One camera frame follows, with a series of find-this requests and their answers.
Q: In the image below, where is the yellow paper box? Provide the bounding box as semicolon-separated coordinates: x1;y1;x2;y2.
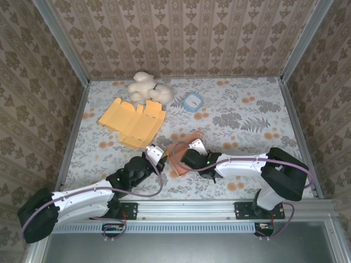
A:
98;98;167;150

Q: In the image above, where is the floral patterned table cover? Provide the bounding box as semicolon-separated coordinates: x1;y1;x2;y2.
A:
59;76;316;202

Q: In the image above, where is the white plush seal toy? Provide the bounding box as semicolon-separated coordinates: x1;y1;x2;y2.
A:
127;71;175;104

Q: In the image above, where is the grey metal panel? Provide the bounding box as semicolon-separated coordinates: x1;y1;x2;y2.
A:
43;232;338;263

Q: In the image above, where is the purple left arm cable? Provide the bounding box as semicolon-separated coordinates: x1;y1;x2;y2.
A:
21;157;165;243

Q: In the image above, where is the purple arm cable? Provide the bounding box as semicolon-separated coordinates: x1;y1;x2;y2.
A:
172;141;314;242
21;157;165;243

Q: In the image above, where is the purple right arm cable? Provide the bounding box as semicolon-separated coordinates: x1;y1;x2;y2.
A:
172;141;314;242

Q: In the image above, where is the aluminium mounting rail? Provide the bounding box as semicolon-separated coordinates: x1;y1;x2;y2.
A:
41;199;351;223

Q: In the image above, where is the grey slotted cable duct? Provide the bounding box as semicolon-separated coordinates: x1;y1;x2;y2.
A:
50;222;256;234

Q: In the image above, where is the aluminium side rail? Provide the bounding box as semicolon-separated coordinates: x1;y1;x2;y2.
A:
279;78;324;199
52;81;91;202

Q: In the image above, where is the aluminium frame post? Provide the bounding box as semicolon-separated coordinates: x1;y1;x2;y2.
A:
280;0;337;83
32;0;91;85

